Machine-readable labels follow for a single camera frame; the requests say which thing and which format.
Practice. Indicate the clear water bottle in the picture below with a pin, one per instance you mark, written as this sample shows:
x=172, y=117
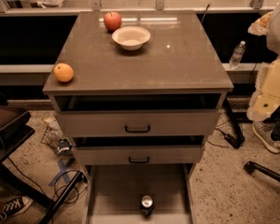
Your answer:
x=237, y=55

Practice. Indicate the blue tape cross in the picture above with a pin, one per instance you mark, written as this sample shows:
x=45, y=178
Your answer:
x=63, y=167

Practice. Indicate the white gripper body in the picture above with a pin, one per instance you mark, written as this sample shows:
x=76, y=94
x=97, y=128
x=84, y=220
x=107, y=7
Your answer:
x=279, y=32

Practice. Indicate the black chair leg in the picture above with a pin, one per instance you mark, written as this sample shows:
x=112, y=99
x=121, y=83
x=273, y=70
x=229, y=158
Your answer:
x=251, y=166

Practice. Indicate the pepsi can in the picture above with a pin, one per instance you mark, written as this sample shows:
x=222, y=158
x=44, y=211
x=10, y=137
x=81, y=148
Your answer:
x=146, y=205

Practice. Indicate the drawer with handle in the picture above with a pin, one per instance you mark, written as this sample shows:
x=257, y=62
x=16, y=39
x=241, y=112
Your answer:
x=139, y=150
x=143, y=115

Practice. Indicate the white paper bowl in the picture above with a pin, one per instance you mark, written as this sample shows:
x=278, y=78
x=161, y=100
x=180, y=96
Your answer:
x=131, y=37

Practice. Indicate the grey sneaker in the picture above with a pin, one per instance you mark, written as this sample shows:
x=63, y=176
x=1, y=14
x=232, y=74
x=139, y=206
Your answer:
x=263, y=132

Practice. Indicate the grey drawer cabinet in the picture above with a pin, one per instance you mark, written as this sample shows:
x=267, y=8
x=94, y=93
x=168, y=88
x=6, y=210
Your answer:
x=177, y=59

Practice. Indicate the wire basket with items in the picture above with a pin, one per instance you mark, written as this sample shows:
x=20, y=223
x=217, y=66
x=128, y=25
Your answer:
x=53, y=137

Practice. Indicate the top drawer with handle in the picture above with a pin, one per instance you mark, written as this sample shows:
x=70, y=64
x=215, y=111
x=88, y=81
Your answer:
x=143, y=115

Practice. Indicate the open bottom drawer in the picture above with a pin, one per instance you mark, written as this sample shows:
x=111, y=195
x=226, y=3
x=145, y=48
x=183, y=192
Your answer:
x=115, y=192

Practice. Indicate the orange fruit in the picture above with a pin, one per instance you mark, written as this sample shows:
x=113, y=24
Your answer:
x=63, y=72

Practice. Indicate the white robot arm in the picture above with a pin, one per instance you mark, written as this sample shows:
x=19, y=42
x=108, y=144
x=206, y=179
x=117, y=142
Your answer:
x=273, y=32

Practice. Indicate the black white sneaker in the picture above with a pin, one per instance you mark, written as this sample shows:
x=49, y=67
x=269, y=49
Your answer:
x=14, y=207

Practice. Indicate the red apple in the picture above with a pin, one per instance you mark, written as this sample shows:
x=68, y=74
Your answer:
x=112, y=21

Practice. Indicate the middle drawer with handle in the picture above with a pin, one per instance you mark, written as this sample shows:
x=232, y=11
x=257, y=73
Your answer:
x=139, y=150

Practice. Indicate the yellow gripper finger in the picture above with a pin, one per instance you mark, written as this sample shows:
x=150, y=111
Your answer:
x=260, y=26

